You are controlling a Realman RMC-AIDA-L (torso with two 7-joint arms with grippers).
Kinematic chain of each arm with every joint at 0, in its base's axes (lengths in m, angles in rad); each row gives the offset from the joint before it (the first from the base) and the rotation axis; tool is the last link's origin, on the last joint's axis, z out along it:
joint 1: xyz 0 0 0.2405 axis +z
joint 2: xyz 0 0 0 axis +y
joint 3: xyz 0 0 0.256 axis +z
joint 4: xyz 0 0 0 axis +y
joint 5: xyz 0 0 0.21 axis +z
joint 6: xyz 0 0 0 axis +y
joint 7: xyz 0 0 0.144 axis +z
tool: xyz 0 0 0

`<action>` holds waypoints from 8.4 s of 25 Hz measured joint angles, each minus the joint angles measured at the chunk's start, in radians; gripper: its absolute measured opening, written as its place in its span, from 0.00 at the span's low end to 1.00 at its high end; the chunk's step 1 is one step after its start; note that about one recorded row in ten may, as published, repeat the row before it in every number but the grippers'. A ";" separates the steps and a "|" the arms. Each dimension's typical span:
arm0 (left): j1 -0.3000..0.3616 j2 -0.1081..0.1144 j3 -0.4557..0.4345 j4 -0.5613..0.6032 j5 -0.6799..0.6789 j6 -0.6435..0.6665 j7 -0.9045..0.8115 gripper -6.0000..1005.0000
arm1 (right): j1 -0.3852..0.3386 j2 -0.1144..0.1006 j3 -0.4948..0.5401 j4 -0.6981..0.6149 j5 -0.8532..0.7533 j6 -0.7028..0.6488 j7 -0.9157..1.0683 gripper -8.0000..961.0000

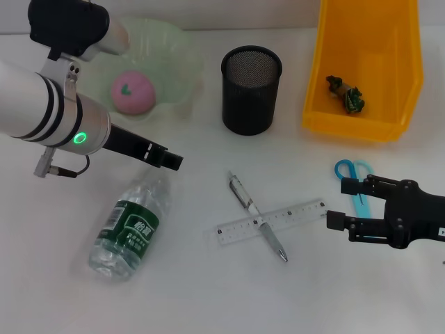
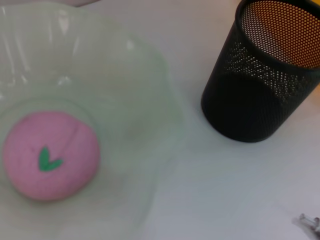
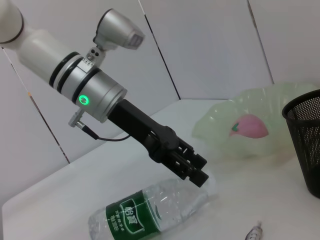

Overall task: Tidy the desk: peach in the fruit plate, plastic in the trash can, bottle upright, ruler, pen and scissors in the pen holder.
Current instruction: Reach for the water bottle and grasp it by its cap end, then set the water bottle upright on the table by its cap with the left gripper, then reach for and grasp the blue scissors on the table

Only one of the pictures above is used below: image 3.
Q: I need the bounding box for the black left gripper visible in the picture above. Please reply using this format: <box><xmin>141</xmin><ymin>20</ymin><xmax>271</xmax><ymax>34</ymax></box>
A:
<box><xmin>107</xmin><ymin>98</ymin><xmax>210</xmax><ymax>188</ymax></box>

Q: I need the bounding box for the pink peach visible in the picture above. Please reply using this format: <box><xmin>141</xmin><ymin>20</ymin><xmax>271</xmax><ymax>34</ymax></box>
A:
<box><xmin>229</xmin><ymin>113</ymin><xmax>270</xmax><ymax>140</ymax></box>

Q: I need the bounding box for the green label water bottle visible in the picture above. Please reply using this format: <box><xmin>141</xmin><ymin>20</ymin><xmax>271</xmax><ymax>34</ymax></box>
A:
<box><xmin>87</xmin><ymin>174</ymin><xmax>218</xmax><ymax>240</ymax></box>

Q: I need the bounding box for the grey white ballpoint pen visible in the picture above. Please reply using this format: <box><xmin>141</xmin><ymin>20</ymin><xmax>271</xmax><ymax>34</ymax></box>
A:
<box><xmin>243</xmin><ymin>220</ymin><xmax>263</xmax><ymax>240</ymax></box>

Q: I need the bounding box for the translucent green fruit plate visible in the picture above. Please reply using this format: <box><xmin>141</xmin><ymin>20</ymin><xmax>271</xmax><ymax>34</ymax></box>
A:
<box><xmin>191</xmin><ymin>81</ymin><xmax>320</xmax><ymax>161</ymax></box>

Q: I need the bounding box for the black mesh pen holder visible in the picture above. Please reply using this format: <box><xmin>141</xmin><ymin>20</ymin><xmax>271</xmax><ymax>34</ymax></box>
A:
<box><xmin>281</xmin><ymin>89</ymin><xmax>320</xmax><ymax>200</ymax></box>

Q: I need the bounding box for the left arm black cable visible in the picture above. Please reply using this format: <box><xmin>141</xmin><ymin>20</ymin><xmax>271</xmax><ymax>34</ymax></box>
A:
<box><xmin>67</xmin><ymin>111</ymin><xmax>131</xmax><ymax>143</ymax></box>

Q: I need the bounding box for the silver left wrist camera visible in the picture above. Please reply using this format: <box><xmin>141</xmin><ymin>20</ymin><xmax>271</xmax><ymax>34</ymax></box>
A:
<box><xmin>86</xmin><ymin>8</ymin><xmax>146</xmax><ymax>67</ymax></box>

